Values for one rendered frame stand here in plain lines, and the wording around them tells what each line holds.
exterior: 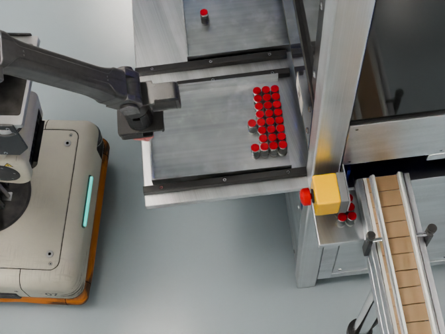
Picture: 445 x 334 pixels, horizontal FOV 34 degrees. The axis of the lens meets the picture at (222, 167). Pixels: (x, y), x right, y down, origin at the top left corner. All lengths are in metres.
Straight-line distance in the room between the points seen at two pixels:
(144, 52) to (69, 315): 1.08
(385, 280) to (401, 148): 0.29
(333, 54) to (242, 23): 0.79
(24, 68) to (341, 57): 0.53
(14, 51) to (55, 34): 1.96
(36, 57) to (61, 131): 1.36
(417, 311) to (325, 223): 0.29
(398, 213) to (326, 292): 0.94
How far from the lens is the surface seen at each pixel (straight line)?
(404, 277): 1.69
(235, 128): 1.86
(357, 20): 1.19
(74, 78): 1.35
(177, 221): 2.72
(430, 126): 1.58
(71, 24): 3.22
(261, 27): 2.02
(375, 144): 1.60
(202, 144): 1.85
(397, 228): 1.73
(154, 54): 2.00
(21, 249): 2.50
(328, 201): 1.62
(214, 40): 2.00
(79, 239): 2.48
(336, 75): 1.32
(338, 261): 2.39
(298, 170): 1.79
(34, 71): 1.29
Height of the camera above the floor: 2.53
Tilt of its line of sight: 65 degrees down
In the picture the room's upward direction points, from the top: 8 degrees counter-clockwise
